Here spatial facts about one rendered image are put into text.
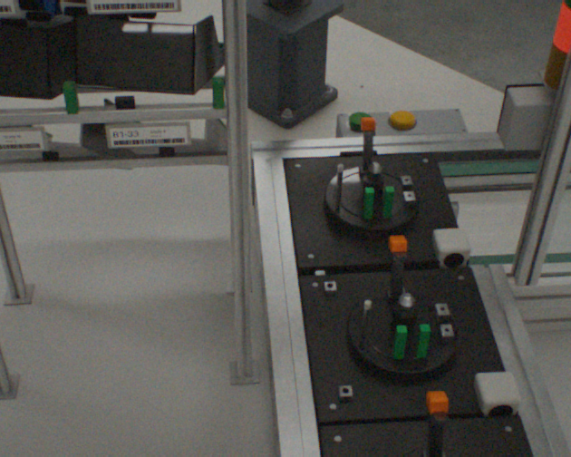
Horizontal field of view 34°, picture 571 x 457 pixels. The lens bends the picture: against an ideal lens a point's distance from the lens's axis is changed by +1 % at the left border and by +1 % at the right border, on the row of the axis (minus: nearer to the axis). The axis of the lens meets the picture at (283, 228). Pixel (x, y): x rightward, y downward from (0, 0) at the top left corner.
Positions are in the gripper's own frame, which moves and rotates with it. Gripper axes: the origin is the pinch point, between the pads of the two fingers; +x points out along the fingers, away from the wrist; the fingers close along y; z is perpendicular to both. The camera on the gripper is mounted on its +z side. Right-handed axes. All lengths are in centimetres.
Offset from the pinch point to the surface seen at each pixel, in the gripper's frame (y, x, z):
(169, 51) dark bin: 16.3, 16.9, 13.5
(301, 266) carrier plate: 31.0, 19.2, -24.5
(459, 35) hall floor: 76, -177, -172
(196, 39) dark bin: 19.1, 15.7, 14.3
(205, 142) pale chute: 18.5, 14.9, -4.1
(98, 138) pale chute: 4.1, 12.6, -7.9
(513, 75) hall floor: 94, -153, -166
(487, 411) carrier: 55, 40, -19
